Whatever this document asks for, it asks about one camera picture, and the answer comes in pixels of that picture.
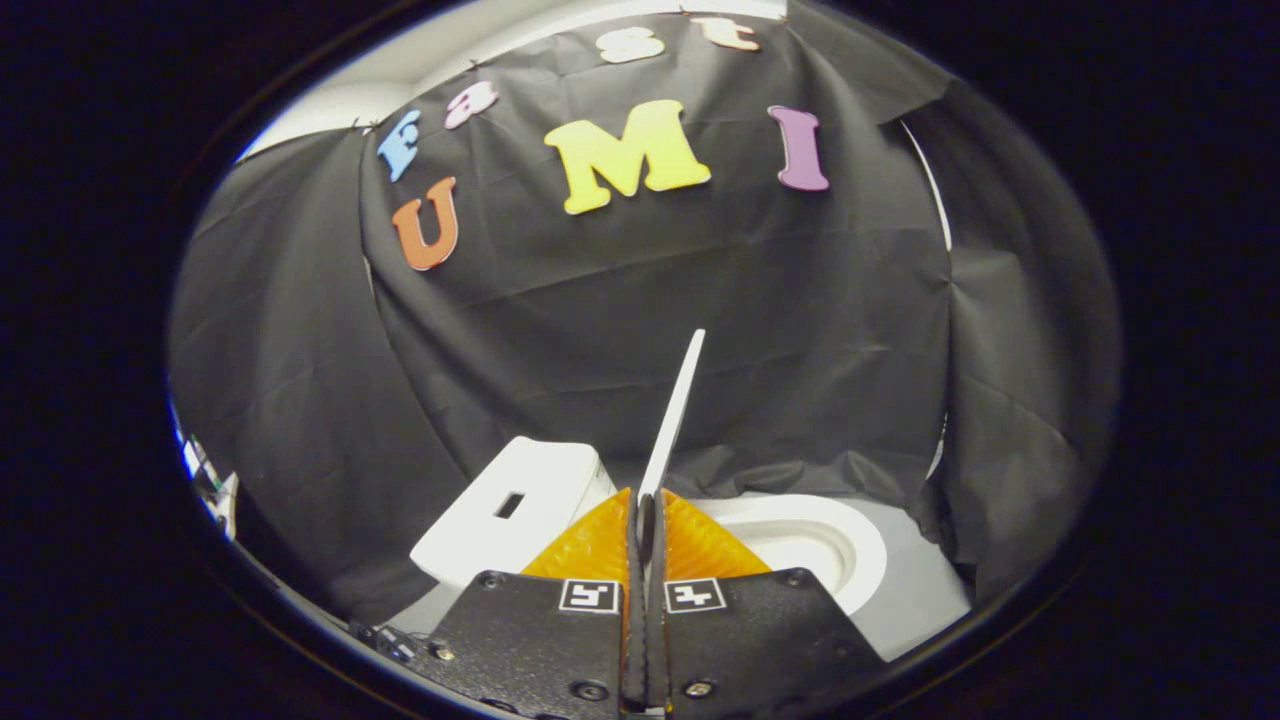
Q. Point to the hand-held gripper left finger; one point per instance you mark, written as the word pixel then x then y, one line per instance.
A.
pixel 540 640

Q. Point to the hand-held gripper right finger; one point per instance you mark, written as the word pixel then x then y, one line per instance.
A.
pixel 750 640

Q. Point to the white toilet lid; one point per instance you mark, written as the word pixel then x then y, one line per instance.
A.
pixel 672 415

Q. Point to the black backdrop cloth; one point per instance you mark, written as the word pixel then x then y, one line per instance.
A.
pixel 600 300

